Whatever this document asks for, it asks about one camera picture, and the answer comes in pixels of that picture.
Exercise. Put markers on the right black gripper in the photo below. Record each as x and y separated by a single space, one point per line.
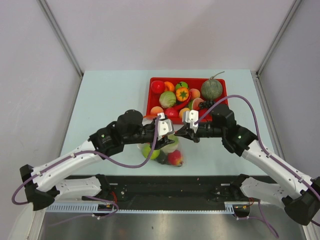
187 133

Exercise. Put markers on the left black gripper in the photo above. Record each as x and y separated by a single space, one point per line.
164 141

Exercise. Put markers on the white cauliflower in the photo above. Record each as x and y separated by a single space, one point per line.
170 148

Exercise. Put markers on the clear zip top bag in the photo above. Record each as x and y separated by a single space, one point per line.
145 148

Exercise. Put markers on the dark purple fruit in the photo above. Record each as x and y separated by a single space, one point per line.
162 158

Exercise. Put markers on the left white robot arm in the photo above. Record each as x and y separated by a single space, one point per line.
44 184

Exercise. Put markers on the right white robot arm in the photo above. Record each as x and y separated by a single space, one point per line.
298 194

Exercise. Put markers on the red apple bottom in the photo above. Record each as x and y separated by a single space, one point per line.
171 113

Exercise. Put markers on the red apple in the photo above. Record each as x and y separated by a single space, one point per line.
171 113
157 87

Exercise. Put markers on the red chili pepper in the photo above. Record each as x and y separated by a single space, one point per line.
183 104

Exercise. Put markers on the watermelon slice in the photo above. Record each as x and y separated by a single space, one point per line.
195 104

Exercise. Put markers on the black grape bunch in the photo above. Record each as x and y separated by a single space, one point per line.
206 104

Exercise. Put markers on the green cabbage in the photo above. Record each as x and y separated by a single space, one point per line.
167 99

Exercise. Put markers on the orange bell pepper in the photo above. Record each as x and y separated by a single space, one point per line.
182 94

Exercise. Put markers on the pink peach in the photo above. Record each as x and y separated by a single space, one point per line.
194 93

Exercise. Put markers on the red plastic tray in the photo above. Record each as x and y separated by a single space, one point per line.
193 83

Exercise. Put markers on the green bell pepper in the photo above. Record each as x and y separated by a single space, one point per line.
181 84

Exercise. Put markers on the orange fruit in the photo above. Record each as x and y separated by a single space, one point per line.
169 87

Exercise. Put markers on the green melon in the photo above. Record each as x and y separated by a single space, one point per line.
212 89

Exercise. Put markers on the red apple top left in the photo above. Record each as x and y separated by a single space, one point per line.
157 87

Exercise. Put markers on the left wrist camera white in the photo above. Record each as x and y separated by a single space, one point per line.
163 125

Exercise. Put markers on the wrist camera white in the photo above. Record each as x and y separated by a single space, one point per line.
191 117
163 125

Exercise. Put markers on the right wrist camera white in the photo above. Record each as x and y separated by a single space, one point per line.
191 117

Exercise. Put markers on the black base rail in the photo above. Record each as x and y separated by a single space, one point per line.
172 193

